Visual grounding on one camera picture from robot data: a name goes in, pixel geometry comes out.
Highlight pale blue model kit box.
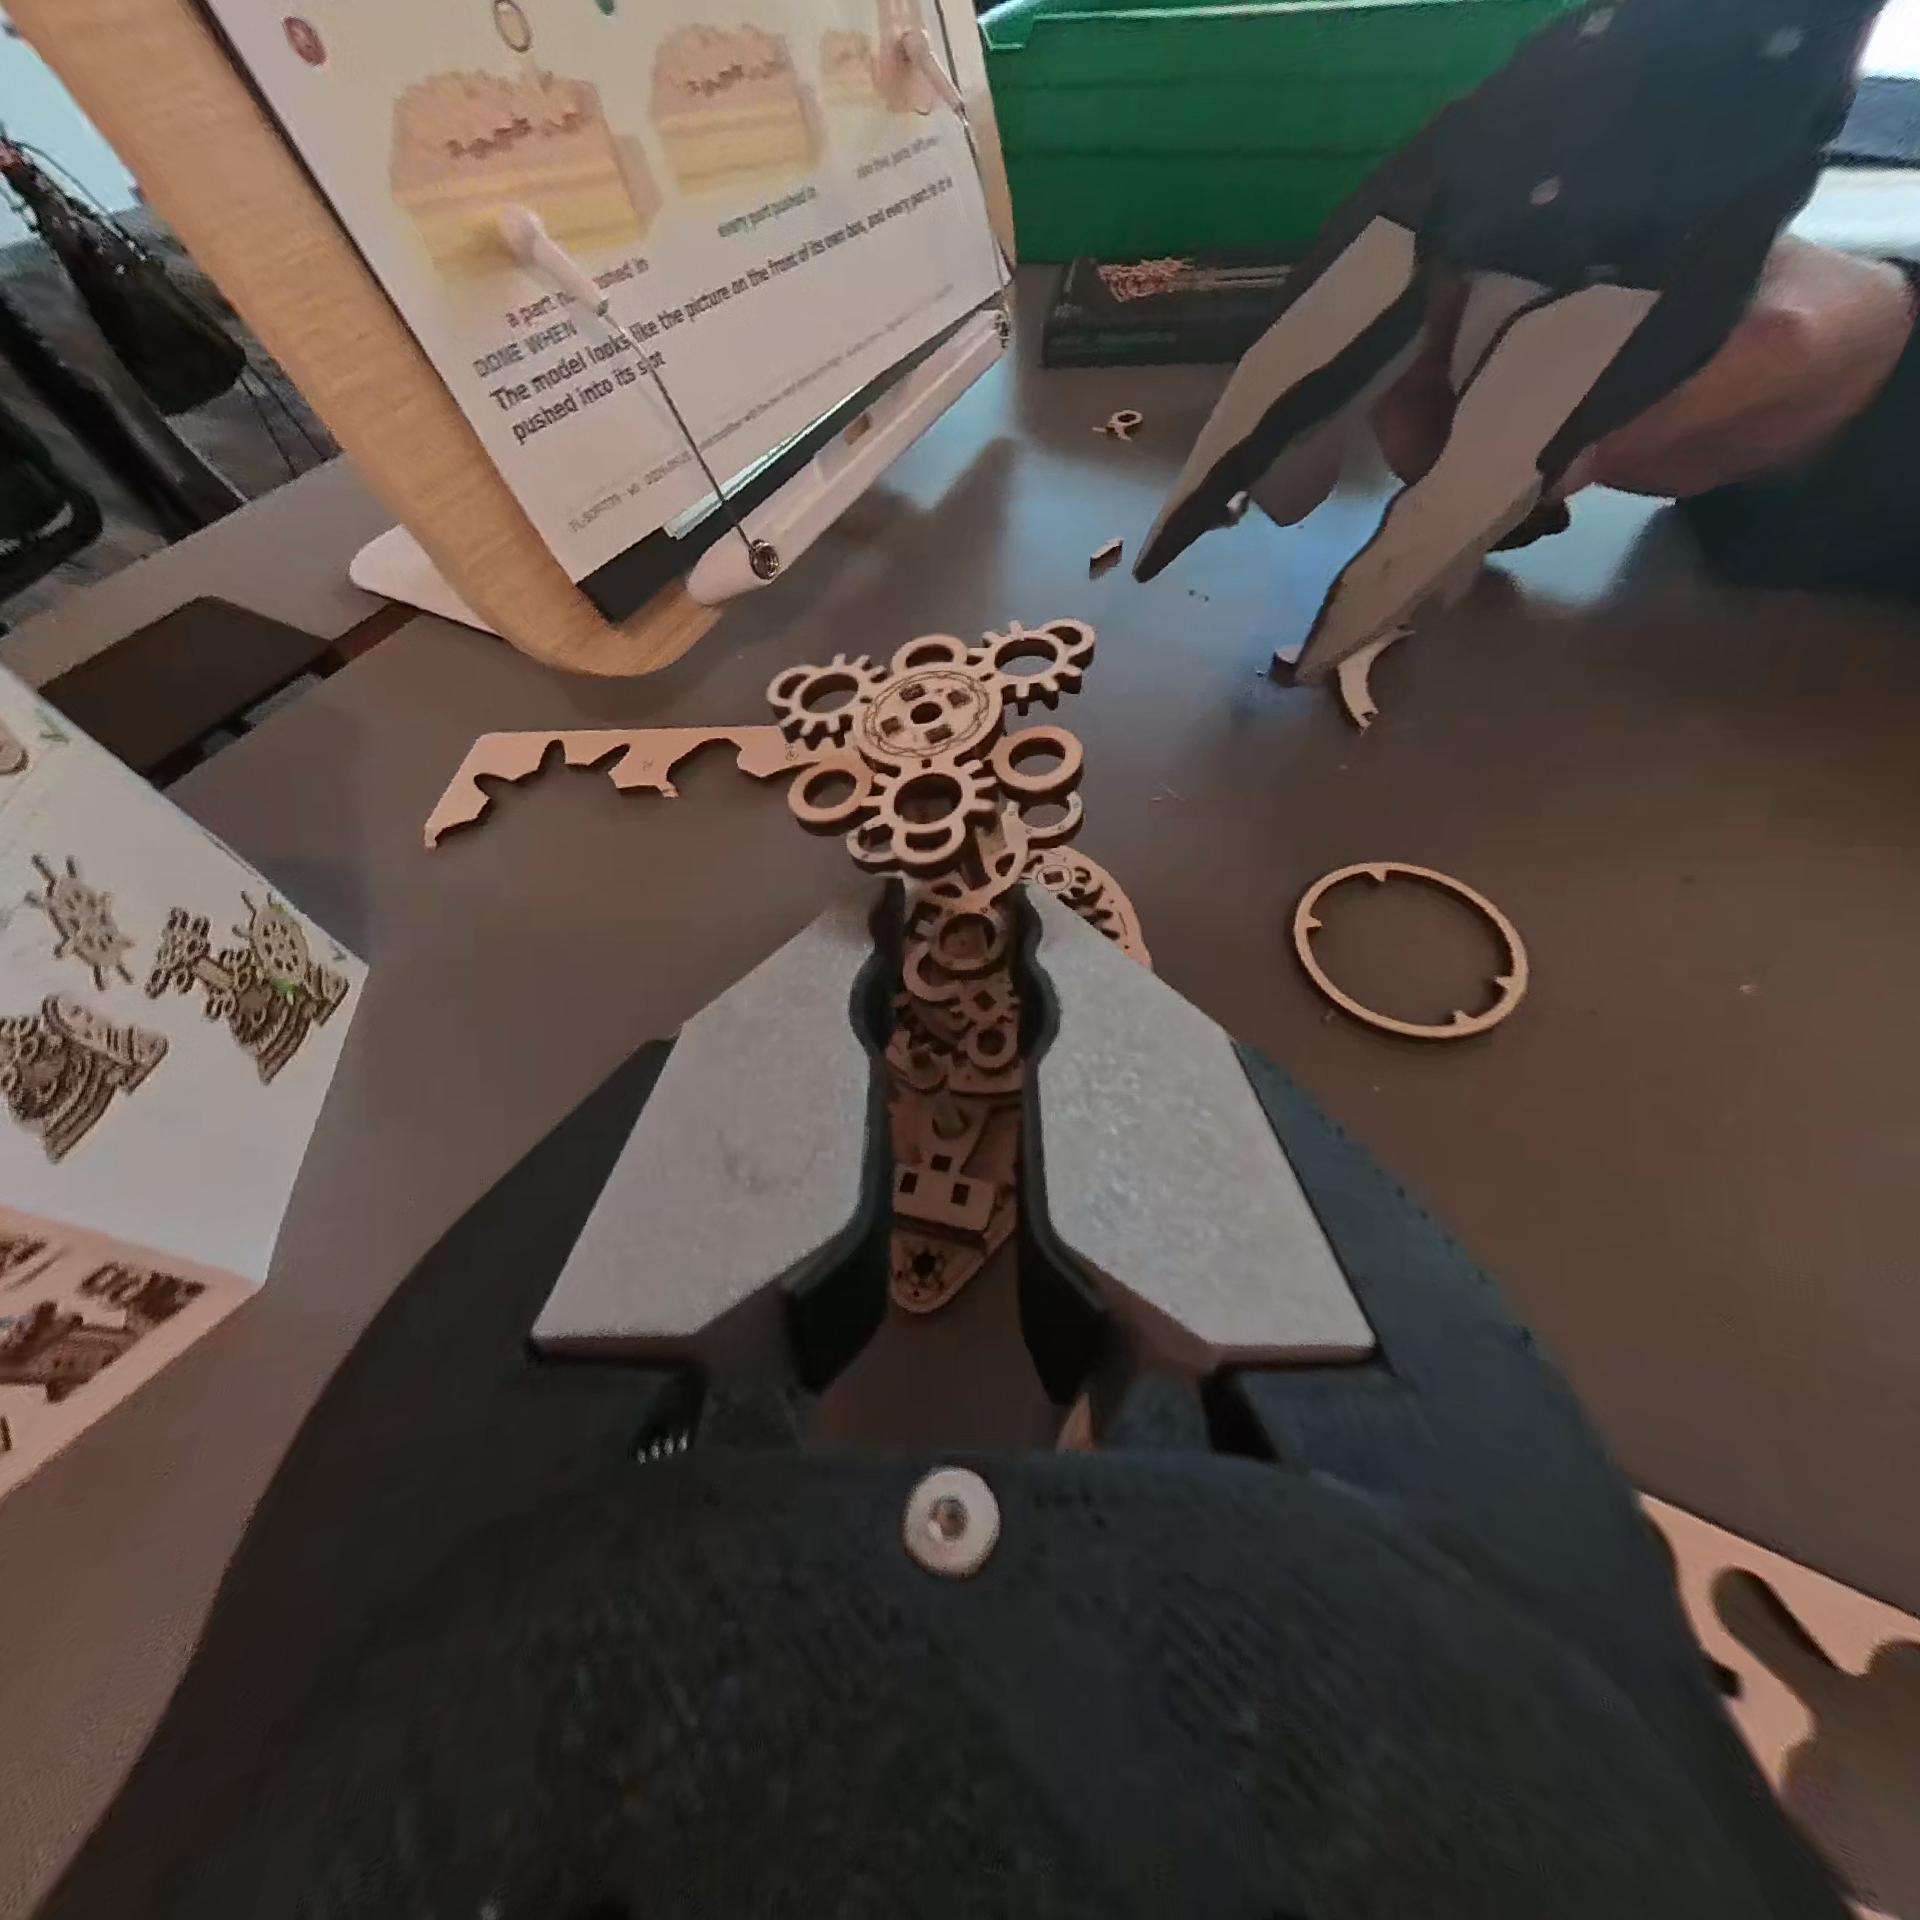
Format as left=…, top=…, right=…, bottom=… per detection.
left=0, top=668, right=369, bottom=1502

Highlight green plastic bin stack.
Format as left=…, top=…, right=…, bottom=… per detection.
left=979, top=0, right=1594, bottom=266

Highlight large wooden part sheet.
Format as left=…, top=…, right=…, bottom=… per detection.
left=1635, top=1492, right=1920, bottom=1801

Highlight person's right hand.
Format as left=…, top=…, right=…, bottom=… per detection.
left=1381, top=231, right=1920, bottom=553

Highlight wooden mechanical model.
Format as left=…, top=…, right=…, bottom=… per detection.
left=765, top=615, right=1157, bottom=1322

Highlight curved wooden arc part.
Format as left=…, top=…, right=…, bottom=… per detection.
left=1270, top=632, right=1419, bottom=734

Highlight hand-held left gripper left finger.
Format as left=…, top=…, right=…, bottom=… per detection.
left=527, top=878, right=889, bottom=1396

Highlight person's right forearm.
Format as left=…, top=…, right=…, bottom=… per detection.
left=1671, top=256, right=1920, bottom=601

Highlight thin wooden ring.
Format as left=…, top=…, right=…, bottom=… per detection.
left=1293, top=862, right=1532, bottom=1044

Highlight black printed box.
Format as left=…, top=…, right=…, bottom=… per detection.
left=1043, top=256, right=1299, bottom=368

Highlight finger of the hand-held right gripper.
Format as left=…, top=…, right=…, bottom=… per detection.
left=1293, top=282, right=1661, bottom=689
left=1132, top=222, right=1430, bottom=584

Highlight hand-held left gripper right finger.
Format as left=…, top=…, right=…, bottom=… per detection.
left=1020, top=891, right=1377, bottom=1402

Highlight jagged wooden sheet fragment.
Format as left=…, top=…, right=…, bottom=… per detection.
left=422, top=724, right=804, bottom=848

